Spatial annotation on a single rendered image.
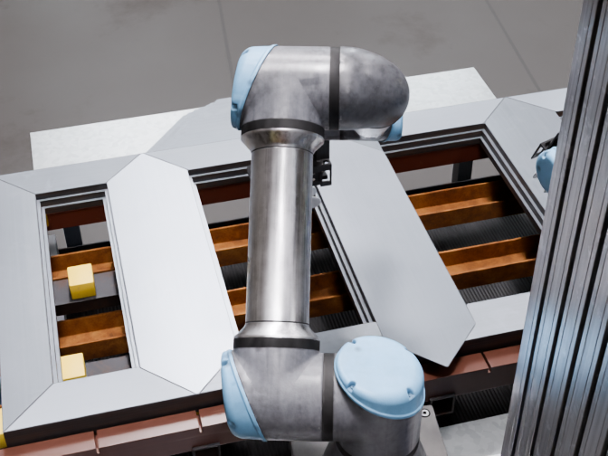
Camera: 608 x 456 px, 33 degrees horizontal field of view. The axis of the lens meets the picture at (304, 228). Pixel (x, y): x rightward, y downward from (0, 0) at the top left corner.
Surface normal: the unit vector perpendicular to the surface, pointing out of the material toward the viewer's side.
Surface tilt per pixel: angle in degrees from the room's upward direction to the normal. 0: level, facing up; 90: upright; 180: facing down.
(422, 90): 0
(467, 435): 0
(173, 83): 0
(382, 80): 53
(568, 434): 90
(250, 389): 35
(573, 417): 90
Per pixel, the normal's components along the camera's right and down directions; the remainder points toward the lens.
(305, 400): -0.04, -0.09
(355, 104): 0.18, 0.51
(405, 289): -0.01, -0.77
